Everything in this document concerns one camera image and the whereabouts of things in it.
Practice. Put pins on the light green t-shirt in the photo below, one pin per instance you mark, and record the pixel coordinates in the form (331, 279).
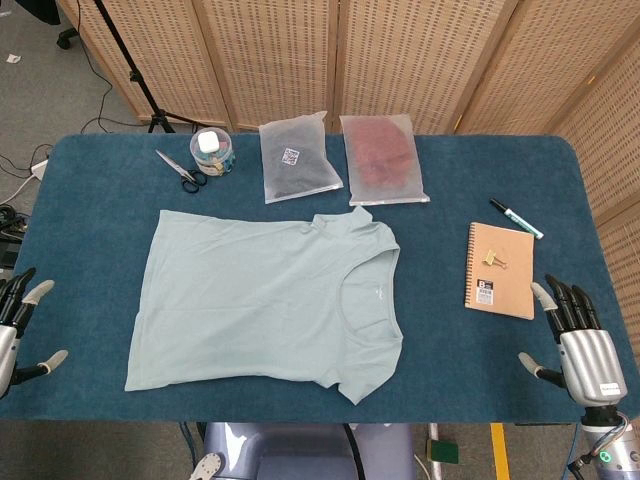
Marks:
(250, 300)

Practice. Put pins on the white power strip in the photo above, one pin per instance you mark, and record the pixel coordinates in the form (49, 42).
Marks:
(39, 170)

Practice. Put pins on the black chair caster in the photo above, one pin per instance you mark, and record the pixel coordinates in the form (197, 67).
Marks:
(65, 39)

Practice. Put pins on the frosted bag with red garment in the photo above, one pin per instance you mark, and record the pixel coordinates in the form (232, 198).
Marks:
(385, 160)

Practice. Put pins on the person in black clothes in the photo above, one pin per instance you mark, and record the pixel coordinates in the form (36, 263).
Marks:
(45, 7)

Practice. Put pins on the frosted bag with dark garment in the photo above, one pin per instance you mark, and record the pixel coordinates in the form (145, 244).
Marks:
(300, 165)

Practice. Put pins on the metal table leg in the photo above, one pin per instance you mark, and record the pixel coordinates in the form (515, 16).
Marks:
(435, 470)

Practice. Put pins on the gold binder clip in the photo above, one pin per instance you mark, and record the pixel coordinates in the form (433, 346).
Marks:
(489, 258)

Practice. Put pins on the blue-grey robot torso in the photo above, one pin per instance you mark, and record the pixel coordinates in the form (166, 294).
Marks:
(300, 450)

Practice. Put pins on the black tripod stand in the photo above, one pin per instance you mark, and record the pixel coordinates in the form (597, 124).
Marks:
(131, 75)

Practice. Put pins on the teal blue table mat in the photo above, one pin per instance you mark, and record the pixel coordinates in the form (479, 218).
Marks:
(475, 165)

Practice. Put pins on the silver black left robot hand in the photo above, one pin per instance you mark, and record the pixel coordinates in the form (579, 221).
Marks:
(7, 345)

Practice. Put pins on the green block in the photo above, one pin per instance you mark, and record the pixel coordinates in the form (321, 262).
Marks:
(445, 452)

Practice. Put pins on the clear plastic clip jar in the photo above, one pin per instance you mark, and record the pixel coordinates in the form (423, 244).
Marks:
(222, 161)

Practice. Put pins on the kraft spiral notebook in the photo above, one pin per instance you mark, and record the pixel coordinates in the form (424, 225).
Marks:
(510, 285)

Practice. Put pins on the black white marker pen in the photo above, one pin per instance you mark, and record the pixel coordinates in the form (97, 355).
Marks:
(515, 217)

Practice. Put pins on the white paper scrap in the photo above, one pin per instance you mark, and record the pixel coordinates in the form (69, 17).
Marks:
(13, 58)

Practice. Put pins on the white perforated bracket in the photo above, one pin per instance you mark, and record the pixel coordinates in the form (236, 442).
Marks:
(207, 467)

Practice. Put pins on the black equipment pile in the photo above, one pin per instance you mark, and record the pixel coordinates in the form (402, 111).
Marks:
(10, 220)

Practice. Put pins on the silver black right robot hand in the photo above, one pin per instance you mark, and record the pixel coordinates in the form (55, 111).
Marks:
(590, 360)

